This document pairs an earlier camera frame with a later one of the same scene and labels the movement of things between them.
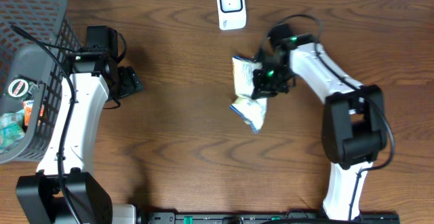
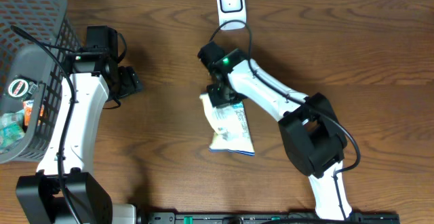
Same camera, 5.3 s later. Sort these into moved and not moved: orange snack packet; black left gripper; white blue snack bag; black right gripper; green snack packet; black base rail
Moved: black right gripper; white blue snack bag
Not moved: orange snack packet; green snack packet; black left gripper; black base rail
